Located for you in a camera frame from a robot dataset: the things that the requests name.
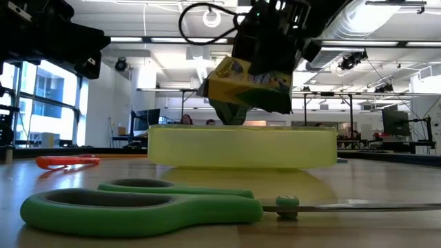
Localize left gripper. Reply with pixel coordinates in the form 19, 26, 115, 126
0, 0, 111, 80

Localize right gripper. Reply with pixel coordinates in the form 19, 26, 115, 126
232, 0, 321, 76

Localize translucent yellow-green pencil box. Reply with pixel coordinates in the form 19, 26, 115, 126
147, 124, 338, 170

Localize orange plastic pen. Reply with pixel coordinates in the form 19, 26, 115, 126
35, 154, 101, 171

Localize green handled scissors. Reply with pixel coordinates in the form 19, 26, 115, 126
19, 178, 441, 238

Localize ceiling light strip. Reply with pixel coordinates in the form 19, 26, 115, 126
320, 40, 441, 48
109, 36, 229, 44

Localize dark computer monitor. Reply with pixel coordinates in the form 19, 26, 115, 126
133, 108, 161, 132
381, 105, 411, 137

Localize white bin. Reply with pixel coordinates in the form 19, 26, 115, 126
41, 132, 55, 148

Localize black equipment stand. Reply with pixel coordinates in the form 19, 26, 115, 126
0, 85, 21, 147

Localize black metal rack frame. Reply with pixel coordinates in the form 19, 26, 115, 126
181, 88, 207, 121
302, 91, 355, 137

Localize large window with dark frame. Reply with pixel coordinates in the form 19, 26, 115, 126
0, 60, 90, 149

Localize black ceiling camera mount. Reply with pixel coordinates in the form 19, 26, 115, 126
338, 50, 369, 72

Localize white ring ceiling lamp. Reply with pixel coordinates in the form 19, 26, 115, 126
202, 8, 223, 29

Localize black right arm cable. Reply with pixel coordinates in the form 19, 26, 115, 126
178, 2, 249, 46

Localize silver ventilation duct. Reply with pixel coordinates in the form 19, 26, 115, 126
311, 0, 411, 70

